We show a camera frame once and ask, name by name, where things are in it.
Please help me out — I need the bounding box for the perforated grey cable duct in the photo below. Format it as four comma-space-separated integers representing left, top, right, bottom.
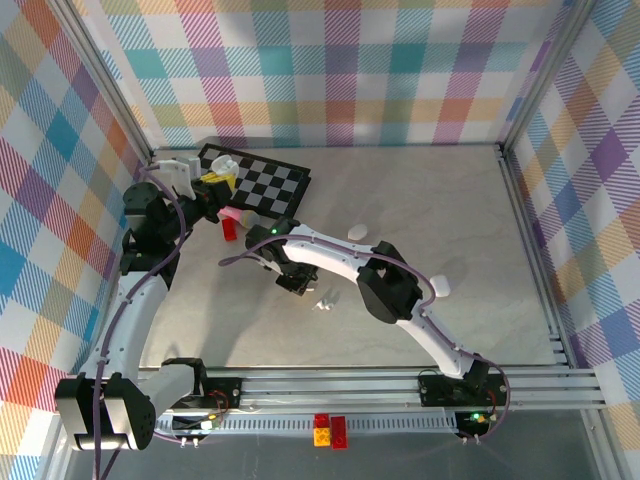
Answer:
149, 417, 464, 437

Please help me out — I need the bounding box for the aluminium frame post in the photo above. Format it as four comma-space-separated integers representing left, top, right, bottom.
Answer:
49, 0, 154, 166
497, 0, 604, 154

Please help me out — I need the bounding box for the small circuit board with LED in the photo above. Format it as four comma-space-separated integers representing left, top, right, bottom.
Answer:
454, 409, 490, 437
171, 412, 225, 437

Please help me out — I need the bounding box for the black and grey chessboard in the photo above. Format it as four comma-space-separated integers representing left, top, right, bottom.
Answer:
197, 143, 311, 220

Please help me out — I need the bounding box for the long aluminium base rail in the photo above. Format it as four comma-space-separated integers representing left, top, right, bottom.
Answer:
134, 366, 606, 416

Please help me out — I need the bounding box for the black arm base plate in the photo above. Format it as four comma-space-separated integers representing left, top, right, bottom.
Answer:
417, 373, 512, 407
189, 378, 245, 409

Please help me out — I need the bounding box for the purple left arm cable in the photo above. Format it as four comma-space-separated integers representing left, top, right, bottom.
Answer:
92, 162, 211, 480

